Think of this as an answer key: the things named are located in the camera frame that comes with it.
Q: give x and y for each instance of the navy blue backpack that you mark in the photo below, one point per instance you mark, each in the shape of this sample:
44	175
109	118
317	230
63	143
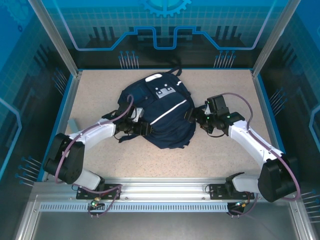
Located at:
170	125

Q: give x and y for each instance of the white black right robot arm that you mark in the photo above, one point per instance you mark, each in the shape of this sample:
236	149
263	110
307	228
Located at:
252	142

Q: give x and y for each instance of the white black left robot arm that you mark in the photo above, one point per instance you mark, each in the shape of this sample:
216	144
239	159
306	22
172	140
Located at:
95	131

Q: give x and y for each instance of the grey pencil case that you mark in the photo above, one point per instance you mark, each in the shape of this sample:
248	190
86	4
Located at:
72	125

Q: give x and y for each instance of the blue table edge strip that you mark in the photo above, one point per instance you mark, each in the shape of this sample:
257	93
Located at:
64	100
268	100

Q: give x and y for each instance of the small green-lit controller board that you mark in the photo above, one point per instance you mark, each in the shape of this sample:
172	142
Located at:
95	202
242	203

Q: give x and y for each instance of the aluminium table side rail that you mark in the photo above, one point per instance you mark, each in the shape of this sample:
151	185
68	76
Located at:
71	100
264	100

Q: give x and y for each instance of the wide aluminium rail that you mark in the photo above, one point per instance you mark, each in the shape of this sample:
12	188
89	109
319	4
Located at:
162	186

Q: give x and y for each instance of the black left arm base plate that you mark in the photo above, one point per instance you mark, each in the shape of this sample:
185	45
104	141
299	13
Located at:
112	188

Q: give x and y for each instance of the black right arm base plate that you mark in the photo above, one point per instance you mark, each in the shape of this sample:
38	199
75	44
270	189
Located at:
215	191

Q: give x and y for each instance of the aluminium frame post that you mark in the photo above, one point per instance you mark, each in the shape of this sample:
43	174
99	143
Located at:
57	37
270	37

